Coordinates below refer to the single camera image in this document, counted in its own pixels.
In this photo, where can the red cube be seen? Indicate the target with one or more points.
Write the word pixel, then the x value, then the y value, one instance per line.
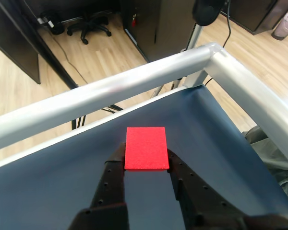
pixel 146 148

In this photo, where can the aluminium frame rail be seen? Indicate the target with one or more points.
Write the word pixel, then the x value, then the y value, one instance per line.
pixel 110 86

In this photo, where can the black oval webcam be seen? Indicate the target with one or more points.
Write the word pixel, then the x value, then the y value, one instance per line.
pixel 206 12

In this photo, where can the black low cabinet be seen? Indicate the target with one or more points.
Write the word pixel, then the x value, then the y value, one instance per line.
pixel 254 14

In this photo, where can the black office chair base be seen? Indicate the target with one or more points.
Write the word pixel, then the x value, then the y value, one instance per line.
pixel 86 26

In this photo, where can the green cloth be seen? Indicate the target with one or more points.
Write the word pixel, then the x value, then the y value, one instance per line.
pixel 278 153

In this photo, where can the waste bin with liner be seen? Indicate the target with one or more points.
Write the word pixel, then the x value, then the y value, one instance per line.
pixel 284 28

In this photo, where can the black device with white label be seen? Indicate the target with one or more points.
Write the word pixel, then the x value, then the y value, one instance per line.
pixel 54 25

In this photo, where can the silver camera pole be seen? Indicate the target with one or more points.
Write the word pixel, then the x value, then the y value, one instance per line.
pixel 195 36

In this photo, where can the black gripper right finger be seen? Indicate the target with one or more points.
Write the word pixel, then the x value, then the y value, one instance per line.
pixel 201 206

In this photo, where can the black stand legs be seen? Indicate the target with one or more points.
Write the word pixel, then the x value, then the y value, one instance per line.
pixel 80 122

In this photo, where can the black desk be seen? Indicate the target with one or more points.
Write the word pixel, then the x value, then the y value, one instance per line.
pixel 19 43

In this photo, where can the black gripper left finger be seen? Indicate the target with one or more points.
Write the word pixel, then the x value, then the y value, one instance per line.
pixel 108 191

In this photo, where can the red tag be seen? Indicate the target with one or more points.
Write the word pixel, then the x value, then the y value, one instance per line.
pixel 134 22

